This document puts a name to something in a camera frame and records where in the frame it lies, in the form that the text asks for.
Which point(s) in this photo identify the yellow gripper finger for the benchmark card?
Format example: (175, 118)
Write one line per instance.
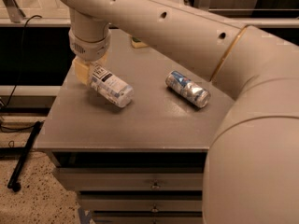
(82, 70)
(103, 60)

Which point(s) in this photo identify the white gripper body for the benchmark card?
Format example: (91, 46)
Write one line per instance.
(89, 48)

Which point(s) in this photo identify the clear plastic water bottle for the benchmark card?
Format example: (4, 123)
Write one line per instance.
(114, 89)

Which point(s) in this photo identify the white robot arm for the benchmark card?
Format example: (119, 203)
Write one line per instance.
(252, 166)

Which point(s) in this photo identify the green yellow sponge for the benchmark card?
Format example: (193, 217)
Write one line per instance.
(137, 44)

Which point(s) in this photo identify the crushed blue silver can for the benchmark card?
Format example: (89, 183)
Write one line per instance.
(188, 89)

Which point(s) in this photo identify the grey drawer cabinet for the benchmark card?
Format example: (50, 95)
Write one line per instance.
(142, 164)

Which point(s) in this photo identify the black rod on floor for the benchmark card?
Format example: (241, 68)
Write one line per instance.
(13, 183)

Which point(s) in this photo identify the metal railing frame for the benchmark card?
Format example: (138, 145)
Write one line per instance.
(261, 13)

